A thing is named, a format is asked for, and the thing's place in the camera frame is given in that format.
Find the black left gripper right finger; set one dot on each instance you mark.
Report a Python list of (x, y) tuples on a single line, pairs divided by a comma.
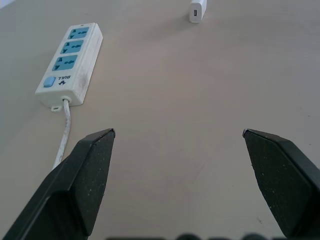
[(282, 180)]

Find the white power strip blue sockets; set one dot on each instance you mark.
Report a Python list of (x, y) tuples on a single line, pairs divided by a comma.
[(70, 64)]

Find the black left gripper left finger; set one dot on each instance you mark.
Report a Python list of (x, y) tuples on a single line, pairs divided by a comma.
[(72, 185)]

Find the white USB charger adapter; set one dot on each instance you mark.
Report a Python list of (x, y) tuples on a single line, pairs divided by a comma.
[(197, 11)]

